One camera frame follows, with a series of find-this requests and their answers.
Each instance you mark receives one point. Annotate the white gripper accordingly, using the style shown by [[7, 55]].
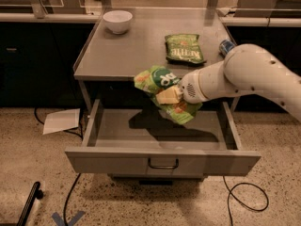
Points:
[[190, 87]]

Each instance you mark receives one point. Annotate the green rice chip bag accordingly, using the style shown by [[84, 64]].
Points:
[[158, 78]]

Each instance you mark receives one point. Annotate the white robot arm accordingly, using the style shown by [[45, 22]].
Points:
[[247, 69]]

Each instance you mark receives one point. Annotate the green kettle chip bag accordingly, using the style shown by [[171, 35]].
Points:
[[184, 48]]

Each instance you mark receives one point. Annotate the open grey top drawer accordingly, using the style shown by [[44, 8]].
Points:
[[119, 142]]

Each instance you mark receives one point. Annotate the silver blue soda can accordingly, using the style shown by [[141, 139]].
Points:
[[226, 46]]

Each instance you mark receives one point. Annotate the grey metal cabinet table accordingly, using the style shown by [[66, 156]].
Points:
[[110, 57]]

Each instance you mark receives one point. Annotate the white ceramic bowl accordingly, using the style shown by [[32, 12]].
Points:
[[118, 21]]

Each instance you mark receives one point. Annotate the white paper sheet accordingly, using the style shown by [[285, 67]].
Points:
[[61, 121]]

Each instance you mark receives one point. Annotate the dark counter cabinet right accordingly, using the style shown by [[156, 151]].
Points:
[[283, 42]]

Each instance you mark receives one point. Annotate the dark counter cabinet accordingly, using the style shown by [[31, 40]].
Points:
[[283, 42], [36, 61]]

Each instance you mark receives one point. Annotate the dark counter cabinet left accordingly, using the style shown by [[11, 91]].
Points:
[[36, 61]]

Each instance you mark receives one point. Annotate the black bar bottom left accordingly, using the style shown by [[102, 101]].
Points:
[[35, 194]]

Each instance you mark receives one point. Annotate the black drawer handle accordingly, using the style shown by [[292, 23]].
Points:
[[164, 166]]

